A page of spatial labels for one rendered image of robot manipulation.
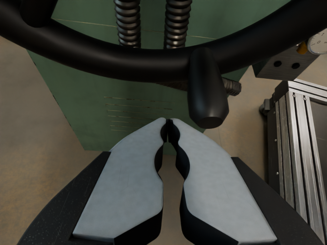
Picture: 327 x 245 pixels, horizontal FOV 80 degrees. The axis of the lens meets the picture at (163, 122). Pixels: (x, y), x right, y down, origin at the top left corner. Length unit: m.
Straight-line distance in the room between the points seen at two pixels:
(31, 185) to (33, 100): 0.39
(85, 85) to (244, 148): 0.76
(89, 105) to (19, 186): 0.47
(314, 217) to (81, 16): 0.77
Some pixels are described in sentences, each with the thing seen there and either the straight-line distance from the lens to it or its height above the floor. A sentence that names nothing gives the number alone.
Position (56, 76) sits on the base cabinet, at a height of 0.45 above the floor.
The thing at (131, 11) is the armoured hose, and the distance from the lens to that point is 0.21.
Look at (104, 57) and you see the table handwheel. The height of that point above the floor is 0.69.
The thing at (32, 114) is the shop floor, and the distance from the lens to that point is 1.04.
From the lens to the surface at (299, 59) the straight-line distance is 0.43.
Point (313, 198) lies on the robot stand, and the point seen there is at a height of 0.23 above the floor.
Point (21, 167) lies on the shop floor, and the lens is 0.94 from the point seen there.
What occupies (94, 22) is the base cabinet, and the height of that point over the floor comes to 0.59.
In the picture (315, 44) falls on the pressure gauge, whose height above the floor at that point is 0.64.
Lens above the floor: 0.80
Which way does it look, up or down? 59 degrees down
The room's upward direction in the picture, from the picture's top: 15 degrees clockwise
